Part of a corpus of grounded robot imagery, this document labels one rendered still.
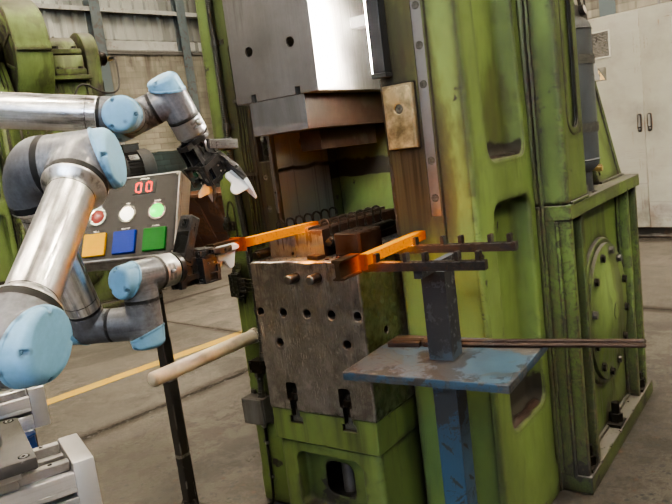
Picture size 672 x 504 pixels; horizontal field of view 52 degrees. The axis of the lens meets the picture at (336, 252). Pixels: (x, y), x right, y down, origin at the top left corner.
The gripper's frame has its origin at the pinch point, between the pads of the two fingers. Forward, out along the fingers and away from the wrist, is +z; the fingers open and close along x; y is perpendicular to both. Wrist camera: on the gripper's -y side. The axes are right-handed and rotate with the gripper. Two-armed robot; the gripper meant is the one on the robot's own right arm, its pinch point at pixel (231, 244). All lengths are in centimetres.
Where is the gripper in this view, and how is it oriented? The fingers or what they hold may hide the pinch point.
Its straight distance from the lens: 175.0
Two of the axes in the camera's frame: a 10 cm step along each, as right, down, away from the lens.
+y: 1.2, 9.8, 1.4
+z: 5.7, -1.8, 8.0
